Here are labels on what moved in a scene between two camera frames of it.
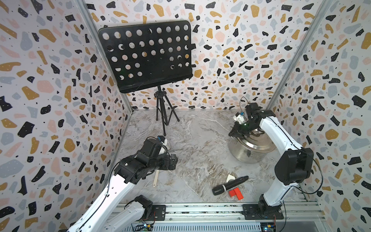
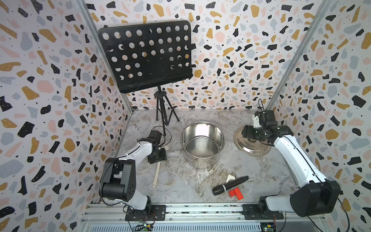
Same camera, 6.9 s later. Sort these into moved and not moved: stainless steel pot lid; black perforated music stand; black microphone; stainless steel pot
Moved: stainless steel pot
Not moved: stainless steel pot lid; black microphone; black perforated music stand
